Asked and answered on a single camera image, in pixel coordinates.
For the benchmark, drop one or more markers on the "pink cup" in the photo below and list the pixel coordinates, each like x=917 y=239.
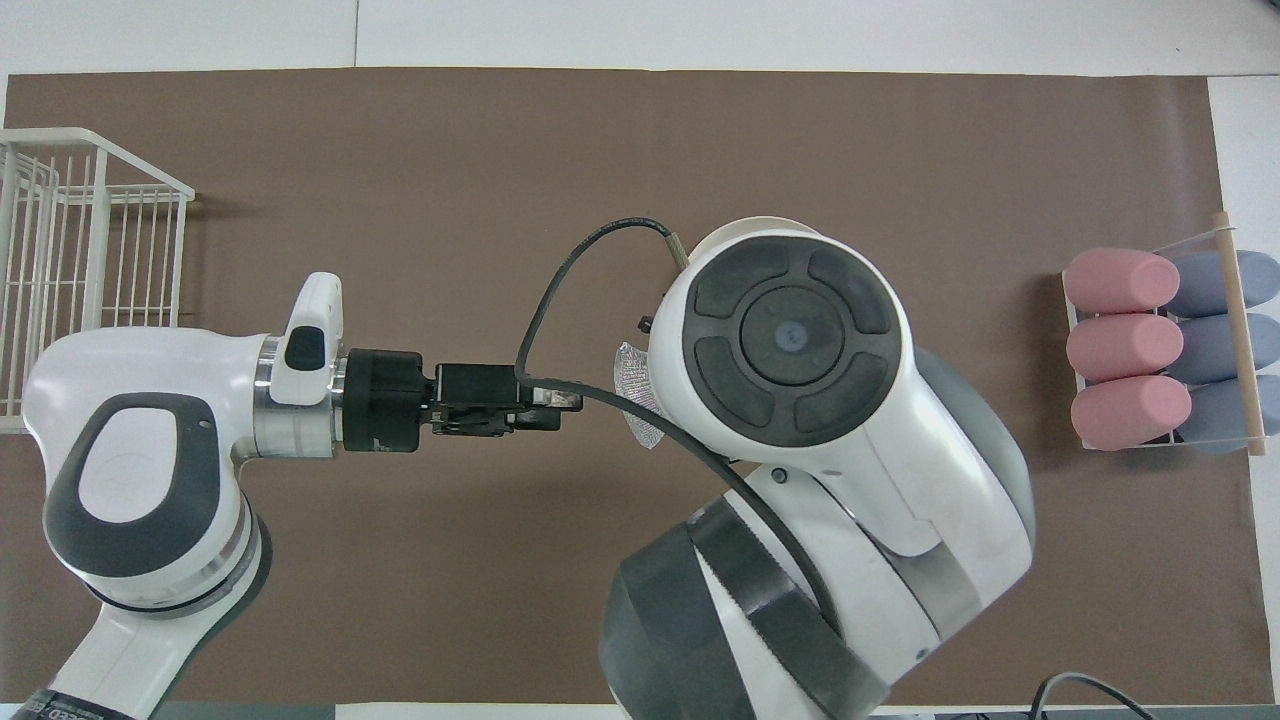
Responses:
x=1122 y=348
x=1128 y=412
x=1120 y=280

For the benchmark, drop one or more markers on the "blue cup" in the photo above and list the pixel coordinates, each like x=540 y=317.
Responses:
x=1215 y=348
x=1215 y=285
x=1215 y=415

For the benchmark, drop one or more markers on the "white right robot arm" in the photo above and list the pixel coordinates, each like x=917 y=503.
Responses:
x=800 y=330

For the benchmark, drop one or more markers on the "white cup holder rack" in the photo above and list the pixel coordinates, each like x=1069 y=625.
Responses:
x=1242 y=400

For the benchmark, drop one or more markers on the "brown table mat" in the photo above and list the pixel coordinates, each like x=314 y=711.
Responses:
x=400 y=150

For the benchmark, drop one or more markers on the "clear plastic wrap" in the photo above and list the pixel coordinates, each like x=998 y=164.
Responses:
x=635 y=385

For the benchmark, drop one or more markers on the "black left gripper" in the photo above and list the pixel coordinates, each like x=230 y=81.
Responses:
x=385 y=400

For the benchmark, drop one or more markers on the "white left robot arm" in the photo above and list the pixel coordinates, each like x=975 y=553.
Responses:
x=130 y=490

